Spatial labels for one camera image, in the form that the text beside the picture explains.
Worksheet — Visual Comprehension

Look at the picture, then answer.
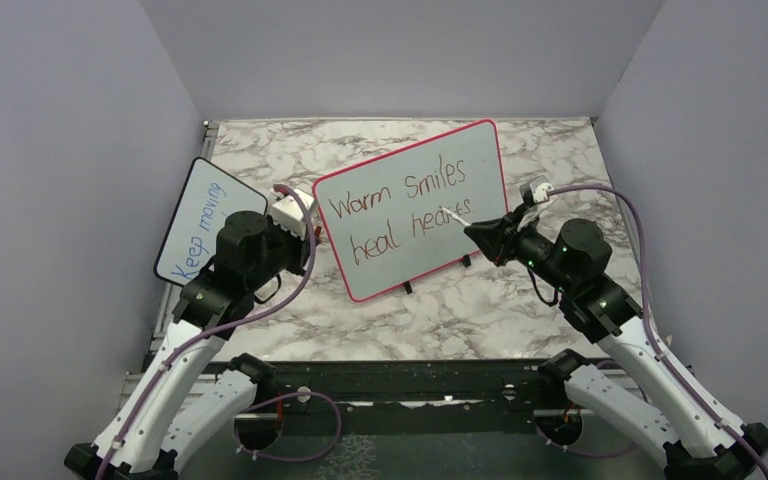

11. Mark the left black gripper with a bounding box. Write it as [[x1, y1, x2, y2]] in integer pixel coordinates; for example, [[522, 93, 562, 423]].
[[247, 212, 321, 291]]

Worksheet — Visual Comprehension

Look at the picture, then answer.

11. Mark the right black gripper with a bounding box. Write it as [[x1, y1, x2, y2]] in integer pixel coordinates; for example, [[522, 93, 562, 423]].
[[466, 202, 575, 294]]

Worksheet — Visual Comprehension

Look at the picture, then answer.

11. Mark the white rainbow marker pen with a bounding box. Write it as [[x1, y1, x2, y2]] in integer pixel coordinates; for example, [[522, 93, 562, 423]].
[[440, 206, 471, 228]]

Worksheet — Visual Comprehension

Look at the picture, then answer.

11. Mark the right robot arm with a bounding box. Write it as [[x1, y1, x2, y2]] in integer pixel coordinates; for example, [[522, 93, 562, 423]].
[[464, 212, 768, 479]]

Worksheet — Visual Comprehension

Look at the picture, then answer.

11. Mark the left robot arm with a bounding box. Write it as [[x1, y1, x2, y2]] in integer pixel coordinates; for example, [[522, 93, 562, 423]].
[[64, 202, 316, 479]]

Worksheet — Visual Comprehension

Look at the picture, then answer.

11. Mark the black framed written whiteboard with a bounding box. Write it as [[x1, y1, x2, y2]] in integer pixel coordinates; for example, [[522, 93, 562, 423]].
[[153, 157, 268, 286]]

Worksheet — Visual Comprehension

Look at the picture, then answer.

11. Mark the pink framed whiteboard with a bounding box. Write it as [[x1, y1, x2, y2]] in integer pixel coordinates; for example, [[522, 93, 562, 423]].
[[313, 119, 509, 302]]

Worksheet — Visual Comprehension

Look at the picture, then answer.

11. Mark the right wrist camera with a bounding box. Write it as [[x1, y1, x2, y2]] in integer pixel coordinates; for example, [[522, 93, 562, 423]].
[[518, 175, 554, 230]]

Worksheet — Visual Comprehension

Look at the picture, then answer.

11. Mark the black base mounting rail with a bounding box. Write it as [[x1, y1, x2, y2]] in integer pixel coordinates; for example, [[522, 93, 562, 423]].
[[234, 359, 586, 447]]

